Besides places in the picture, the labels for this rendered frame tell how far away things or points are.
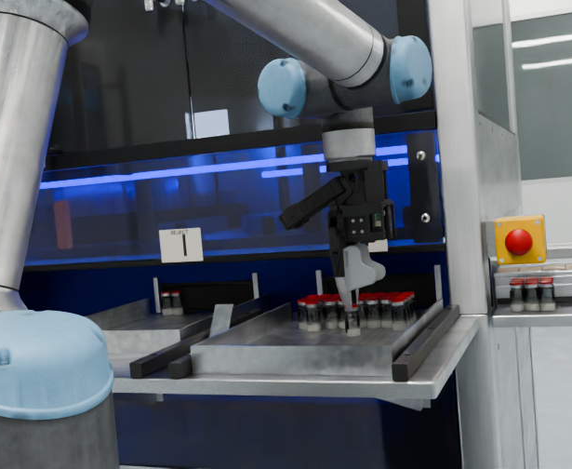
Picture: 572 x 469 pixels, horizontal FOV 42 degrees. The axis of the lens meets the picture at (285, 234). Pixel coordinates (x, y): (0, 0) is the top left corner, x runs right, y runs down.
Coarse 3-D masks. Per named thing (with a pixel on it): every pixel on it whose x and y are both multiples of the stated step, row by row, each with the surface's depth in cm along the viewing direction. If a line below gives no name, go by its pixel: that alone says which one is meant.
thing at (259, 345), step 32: (256, 320) 114; (288, 320) 126; (416, 320) 100; (192, 352) 95; (224, 352) 94; (256, 352) 92; (288, 352) 90; (320, 352) 89; (352, 352) 88; (384, 352) 86
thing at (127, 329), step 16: (128, 304) 143; (144, 304) 148; (240, 304) 129; (256, 304) 135; (96, 320) 133; (112, 320) 137; (128, 320) 142; (144, 320) 142; (160, 320) 140; (176, 320) 139; (192, 320) 137; (208, 320) 118; (112, 336) 113; (128, 336) 112; (144, 336) 111; (160, 336) 110; (176, 336) 109; (112, 352) 113; (128, 352) 112; (144, 352) 111
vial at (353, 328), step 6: (348, 312) 110; (354, 312) 109; (348, 318) 109; (354, 318) 109; (348, 324) 109; (354, 324) 109; (348, 330) 110; (354, 330) 109; (360, 330) 110; (348, 336) 110; (354, 336) 109
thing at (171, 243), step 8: (160, 232) 138; (168, 232) 138; (176, 232) 137; (184, 232) 137; (192, 232) 136; (200, 232) 135; (160, 240) 138; (168, 240) 138; (176, 240) 137; (192, 240) 136; (200, 240) 136; (168, 248) 138; (176, 248) 137; (192, 248) 136; (200, 248) 136; (168, 256) 138; (176, 256) 138; (184, 256) 137; (192, 256) 136; (200, 256) 136
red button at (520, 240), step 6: (510, 234) 113; (516, 234) 113; (522, 234) 112; (528, 234) 113; (510, 240) 113; (516, 240) 113; (522, 240) 112; (528, 240) 112; (510, 246) 113; (516, 246) 113; (522, 246) 112; (528, 246) 112; (510, 252) 114; (516, 252) 113; (522, 252) 113
